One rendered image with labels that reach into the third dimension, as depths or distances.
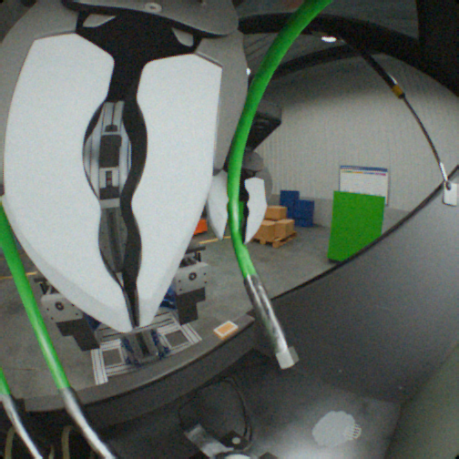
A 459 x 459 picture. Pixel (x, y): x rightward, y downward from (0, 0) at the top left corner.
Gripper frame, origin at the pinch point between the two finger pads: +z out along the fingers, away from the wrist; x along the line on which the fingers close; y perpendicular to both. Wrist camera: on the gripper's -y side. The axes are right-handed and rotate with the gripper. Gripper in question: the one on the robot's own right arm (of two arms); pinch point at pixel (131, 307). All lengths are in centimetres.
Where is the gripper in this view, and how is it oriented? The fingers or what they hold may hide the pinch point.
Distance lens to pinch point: 5.8
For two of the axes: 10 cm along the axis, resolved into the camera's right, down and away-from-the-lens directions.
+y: -7.0, -1.6, 6.9
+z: 0.0, 9.7, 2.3
